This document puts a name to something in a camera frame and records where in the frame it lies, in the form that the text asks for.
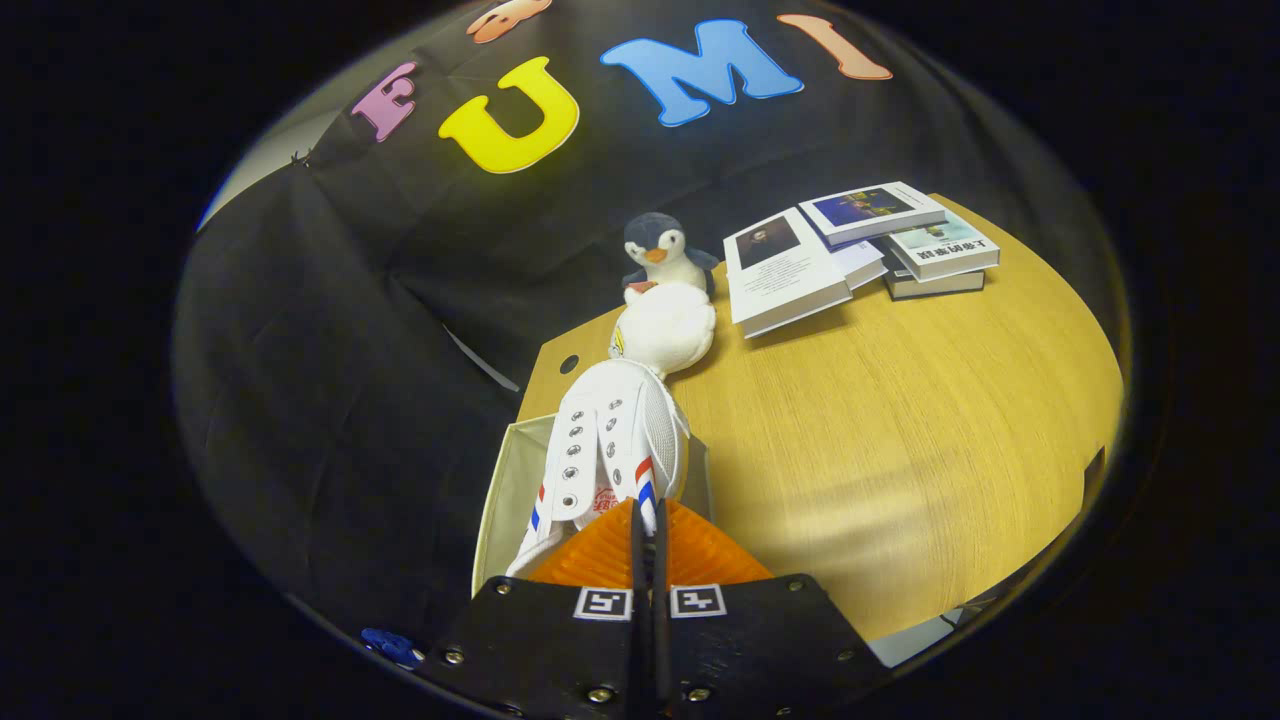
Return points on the blue cover book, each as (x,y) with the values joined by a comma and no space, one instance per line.
(870,210)

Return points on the penguin plush toy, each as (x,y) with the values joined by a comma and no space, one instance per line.
(660,255)

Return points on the black backdrop cloth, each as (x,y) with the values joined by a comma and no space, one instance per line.
(380,320)

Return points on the small blue object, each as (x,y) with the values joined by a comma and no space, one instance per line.
(392,647)

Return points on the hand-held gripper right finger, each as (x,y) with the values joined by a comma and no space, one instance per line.
(663,560)

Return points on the beige fabric storage box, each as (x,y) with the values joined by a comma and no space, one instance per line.
(505,480)

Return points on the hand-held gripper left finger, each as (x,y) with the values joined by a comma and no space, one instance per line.
(636,560)

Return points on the white shoe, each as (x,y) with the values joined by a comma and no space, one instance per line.
(620,430)

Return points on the large white book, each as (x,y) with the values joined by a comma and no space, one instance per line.
(785,285)

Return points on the round white plush toy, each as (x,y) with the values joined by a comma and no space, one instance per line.
(668,330)

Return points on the thin pale book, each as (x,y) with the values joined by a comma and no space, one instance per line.
(862,262)

